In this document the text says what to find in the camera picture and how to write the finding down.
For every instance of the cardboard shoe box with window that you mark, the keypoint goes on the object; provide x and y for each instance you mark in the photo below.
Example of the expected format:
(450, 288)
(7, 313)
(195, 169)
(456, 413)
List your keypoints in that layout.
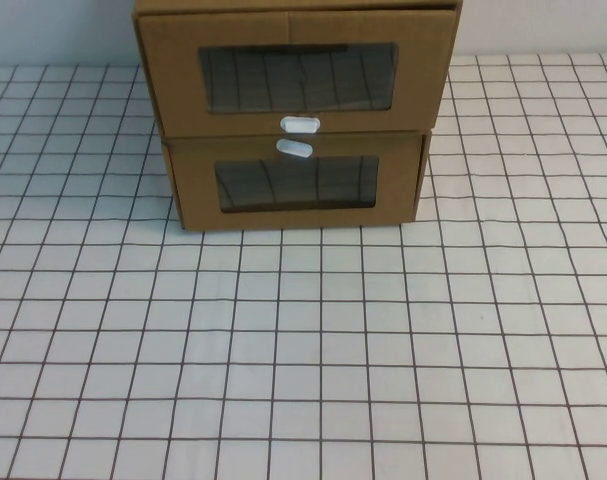
(193, 200)

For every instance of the cardboard drawer with clear window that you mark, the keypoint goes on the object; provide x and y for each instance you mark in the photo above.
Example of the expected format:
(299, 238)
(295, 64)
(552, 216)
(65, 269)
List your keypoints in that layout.
(173, 100)

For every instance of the brown cardboard shoe box shell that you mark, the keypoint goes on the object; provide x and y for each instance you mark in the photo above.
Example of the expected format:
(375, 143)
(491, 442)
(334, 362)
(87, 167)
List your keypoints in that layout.
(293, 3)

